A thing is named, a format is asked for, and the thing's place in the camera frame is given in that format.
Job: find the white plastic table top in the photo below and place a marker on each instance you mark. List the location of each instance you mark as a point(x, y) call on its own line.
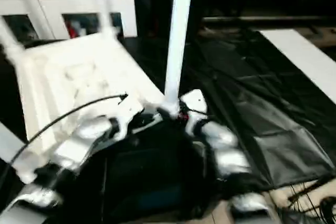
point(68, 77)

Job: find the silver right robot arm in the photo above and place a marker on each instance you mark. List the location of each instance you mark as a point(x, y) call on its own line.
point(220, 140)

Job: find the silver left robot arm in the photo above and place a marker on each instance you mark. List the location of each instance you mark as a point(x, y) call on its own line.
point(79, 142)

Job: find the black plastic mat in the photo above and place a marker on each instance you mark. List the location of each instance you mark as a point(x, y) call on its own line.
point(273, 140)

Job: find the white board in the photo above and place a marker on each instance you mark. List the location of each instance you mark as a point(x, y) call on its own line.
point(304, 56)

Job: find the black stand base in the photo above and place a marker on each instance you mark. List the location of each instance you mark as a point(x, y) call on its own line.
point(310, 192)

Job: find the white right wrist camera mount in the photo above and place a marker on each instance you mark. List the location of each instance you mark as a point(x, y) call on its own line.
point(193, 100)

